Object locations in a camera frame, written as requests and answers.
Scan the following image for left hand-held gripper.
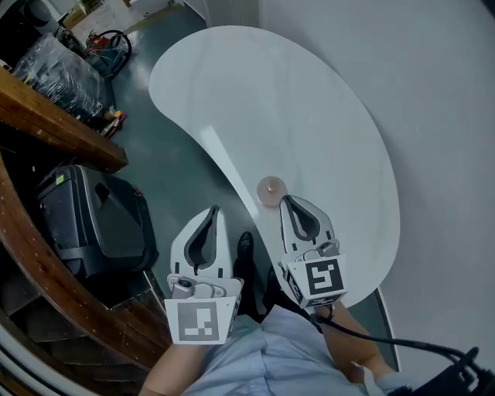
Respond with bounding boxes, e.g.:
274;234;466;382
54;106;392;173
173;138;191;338
164;205;244;345

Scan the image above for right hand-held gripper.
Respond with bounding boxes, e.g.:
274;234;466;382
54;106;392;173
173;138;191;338
278;195;347;310

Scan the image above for small translucent pink container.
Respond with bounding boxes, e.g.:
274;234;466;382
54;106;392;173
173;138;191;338
256;175;289;210

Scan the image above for person's left forearm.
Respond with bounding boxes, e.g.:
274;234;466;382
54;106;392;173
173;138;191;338
139;340;210;396

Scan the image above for person's right forearm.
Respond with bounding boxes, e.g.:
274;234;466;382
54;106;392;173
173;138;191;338
319;299;394;386

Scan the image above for person's black shoe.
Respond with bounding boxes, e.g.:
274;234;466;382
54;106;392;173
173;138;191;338
234;230;255;268

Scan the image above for person's dark trousers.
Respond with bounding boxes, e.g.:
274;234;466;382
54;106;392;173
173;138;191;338
230;247;295;324

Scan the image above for black hard case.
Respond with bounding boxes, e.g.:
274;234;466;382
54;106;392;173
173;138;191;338
36;163;160;280

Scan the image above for person's light blue shirt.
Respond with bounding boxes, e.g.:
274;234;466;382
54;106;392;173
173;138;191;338
181;303;422;396

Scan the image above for small items on floor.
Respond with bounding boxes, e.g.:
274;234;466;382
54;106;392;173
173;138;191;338
99;108;128;139

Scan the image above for brown wooden shelf board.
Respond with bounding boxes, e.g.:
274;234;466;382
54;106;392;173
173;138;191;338
0;66;129;174

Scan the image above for plastic-wrapped dark bundle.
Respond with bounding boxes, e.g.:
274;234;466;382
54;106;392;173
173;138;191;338
12;32;116;125

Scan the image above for cardboard box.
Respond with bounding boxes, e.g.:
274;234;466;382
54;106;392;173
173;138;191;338
56;0;92;29

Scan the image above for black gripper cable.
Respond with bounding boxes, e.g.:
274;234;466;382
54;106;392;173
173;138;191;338
309;303;480;372

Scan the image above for black coiled hose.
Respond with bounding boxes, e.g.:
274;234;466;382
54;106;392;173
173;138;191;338
81;29;133;80

